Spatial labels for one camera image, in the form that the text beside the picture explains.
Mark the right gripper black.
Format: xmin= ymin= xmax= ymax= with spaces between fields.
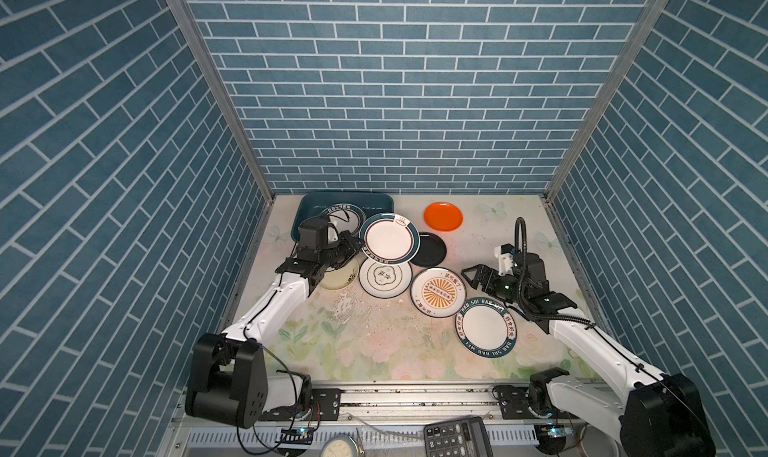
xmin=461 ymin=262 xmax=527 ymax=307

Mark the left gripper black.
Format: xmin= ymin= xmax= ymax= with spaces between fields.
xmin=316 ymin=229 xmax=365 ymax=270

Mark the white plate green red rim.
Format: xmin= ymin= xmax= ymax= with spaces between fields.
xmin=323 ymin=203 xmax=366 ymax=236

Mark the green rim plate red ring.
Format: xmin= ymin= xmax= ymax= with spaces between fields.
xmin=358 ymin=212 xmax=422 ymax=266

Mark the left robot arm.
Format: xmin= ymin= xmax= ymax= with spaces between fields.
xmin=185 ymin=216 xmax=363 ymax=429

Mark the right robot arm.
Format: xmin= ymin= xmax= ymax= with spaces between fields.
xmin=461 ymin=245 xmax=716 ymax=456

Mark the teal plastic bin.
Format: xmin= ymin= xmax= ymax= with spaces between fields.
xmin=291 ymin=190 xmax=394 ymax=242

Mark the cream plate black patch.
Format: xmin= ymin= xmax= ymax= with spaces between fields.
xmin=320 ymin=258 xmax=360 ymax=291

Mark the green rim plate white lettering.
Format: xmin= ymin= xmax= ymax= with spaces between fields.
xmin=455 ymin=297 xmax=517 ymax=359

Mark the white plate cloud emblem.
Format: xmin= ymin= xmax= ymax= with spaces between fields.
xmin=358 ymin=259 xmax=413 ymax=299

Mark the white plate orange sunburst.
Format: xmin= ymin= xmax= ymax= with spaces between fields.
xmin=410 ymin=267 xmax=467 ymax=318

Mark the black small plate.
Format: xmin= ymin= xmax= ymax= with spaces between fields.
xmin=410 ymin=232 xmax=447 ymax=268

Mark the orange small plate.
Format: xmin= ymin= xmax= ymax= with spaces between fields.
xmin=423 ymin=202 xmax=464 ymax=232

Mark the black calculator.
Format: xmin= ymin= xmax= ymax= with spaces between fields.
xmin=423 ymin=416 xmax=493 ymax=457

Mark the green circuit board right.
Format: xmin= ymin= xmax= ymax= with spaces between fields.
xmin=534 ymin=425 xmax=568 ymax=456

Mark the green circuit board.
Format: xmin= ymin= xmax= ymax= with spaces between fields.
xmin=276 ymin=427 xmax=315 ymax=453
xmin=534 ymin=425 xmax=568 ymax=456

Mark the green circuit board left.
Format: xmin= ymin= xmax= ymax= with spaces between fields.
xmin=276 ymin=427 xmax=315 ymax=453

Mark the round white clock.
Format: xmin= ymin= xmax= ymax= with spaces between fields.
xmin=320 ymin=435 xmax=365 ymax=457

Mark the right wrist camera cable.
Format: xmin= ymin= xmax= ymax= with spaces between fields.
xmin=513 ymin=216 xmax=529 ymax=266

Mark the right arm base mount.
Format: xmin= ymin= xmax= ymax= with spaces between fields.
xmin=491 ymin=384 xmax=576 ymax=420

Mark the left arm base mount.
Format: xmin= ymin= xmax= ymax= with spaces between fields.
xmin=260 ymin=388 xmax=342 ymax=422

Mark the aluminium rail frame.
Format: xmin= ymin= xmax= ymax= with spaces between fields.
xmin=155 ymin=380 xmax=685 ymax=457

